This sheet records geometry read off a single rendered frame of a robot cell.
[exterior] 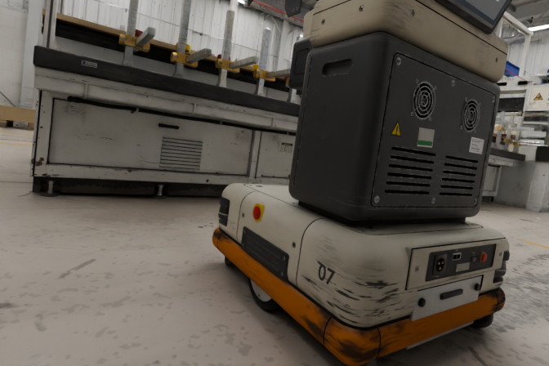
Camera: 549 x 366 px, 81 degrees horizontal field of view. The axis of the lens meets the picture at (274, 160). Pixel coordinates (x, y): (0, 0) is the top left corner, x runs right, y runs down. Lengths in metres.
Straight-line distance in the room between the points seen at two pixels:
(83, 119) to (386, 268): 1.70
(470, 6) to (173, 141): 1.64
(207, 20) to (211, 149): 7.91
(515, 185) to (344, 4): 4.85
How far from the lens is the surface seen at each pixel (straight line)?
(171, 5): 9.64
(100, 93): 1.78
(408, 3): 0.77
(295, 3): 1.25
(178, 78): 1.80
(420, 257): 0.72
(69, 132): 2.00
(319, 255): 0.69
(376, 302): 0.67
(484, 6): 0.98
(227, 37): 1.96
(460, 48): 0.93
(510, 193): 5.48
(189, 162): 2.11
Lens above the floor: 0.44
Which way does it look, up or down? 3 degrees down
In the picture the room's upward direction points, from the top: 8 degrees clockwise
